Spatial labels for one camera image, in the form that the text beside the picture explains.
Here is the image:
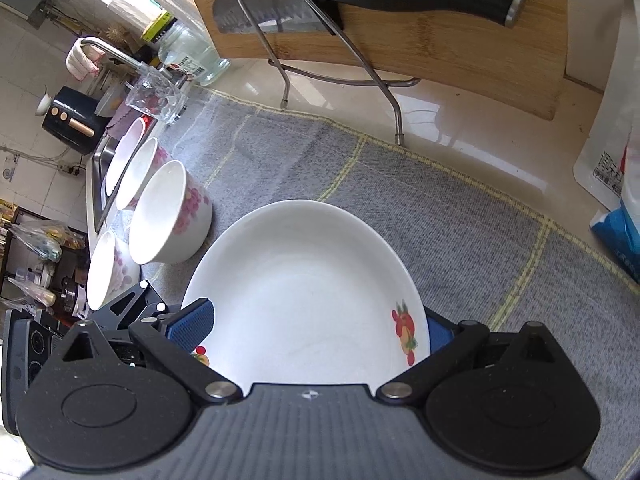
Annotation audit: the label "clear glass jar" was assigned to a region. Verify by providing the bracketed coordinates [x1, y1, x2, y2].
[141, 12, 231, 86]

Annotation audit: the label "cluttered storage shelf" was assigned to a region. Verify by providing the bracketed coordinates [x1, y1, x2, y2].
[0, 200, 91, 321]

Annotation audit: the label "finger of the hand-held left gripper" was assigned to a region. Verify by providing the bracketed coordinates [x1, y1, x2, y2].
[90, 280, 168, 333]

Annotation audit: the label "steel wire rack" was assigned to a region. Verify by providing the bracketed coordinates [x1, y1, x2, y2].
[232, 0, 421, 146]

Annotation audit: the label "steel sink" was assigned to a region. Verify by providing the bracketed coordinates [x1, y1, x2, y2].
[87, 75, 146, 231]

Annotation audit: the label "white and blue salt bag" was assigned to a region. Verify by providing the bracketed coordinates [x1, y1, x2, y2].
[572, 0, 640, 281]

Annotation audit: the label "grey and teal checked towel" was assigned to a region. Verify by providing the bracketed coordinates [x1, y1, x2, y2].
[107, 85, 640, 480]

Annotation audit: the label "grey wall box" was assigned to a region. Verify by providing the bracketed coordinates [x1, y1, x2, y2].
[0, 0, 48, 28]

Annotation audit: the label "steel faucet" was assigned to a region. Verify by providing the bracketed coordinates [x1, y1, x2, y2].
[80, 37, 173, 81]

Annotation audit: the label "dark blue appliance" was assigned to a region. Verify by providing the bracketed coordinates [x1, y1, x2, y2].
[42, 85, 108, 156]

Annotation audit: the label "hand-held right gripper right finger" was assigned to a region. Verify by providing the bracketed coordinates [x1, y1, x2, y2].
[375, 305, 571, 406]

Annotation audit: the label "bamboo cutting board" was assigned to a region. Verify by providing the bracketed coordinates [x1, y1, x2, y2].
[175, 0, 571, 122]

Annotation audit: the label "white bowl pink flowers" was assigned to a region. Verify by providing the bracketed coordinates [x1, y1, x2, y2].
[87, 230, 142, 311]
[129, 160, 213, 265]
[116, 137, 173, 211]

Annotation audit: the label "clear drinking glass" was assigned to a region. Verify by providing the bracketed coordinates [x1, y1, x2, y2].
[125, 72, 183, 125]

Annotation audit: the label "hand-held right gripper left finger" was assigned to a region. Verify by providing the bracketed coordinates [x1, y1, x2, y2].
[47, 299, 246, 407]

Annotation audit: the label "white and pink rag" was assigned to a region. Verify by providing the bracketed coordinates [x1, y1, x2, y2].
[65, 39, 103, 81]

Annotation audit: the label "white plate fruit print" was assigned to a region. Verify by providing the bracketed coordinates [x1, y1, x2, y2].
[181, 199, 431, 393]

